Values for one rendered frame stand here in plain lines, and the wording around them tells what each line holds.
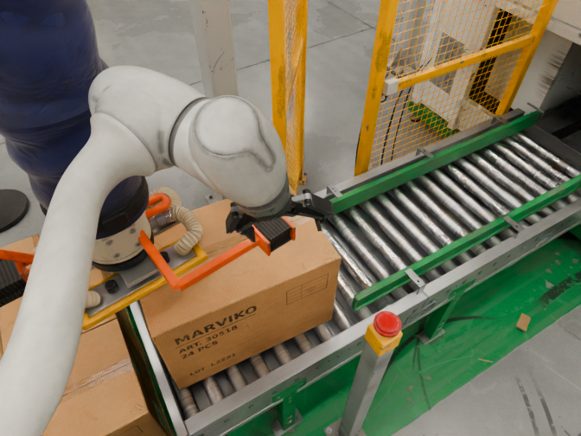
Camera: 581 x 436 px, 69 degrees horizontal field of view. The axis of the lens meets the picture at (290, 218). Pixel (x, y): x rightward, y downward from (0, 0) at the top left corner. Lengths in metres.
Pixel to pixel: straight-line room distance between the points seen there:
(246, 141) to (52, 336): 0.27
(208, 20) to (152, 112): 1.49
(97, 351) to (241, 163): 1.37
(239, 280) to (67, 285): 0.85
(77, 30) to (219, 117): 0.38
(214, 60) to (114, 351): 1.31
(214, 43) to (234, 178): 1.61
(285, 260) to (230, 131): 0.89
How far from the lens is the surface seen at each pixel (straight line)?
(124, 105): 0.57
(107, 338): 1.77
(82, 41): 0.80
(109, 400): 1.66
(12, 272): 1.13
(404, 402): 2.18
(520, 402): 2.37
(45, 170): 0.89
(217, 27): 2.05
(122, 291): 1.14
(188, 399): 1.58
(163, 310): 1.27
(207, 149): 0.47
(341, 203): 1.95
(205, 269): 0.98
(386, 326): 1.12
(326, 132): 3.36
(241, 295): 1.26
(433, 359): 2.30
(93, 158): 0.56
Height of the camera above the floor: 2.02
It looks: 48 degrees down
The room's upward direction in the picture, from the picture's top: straight up
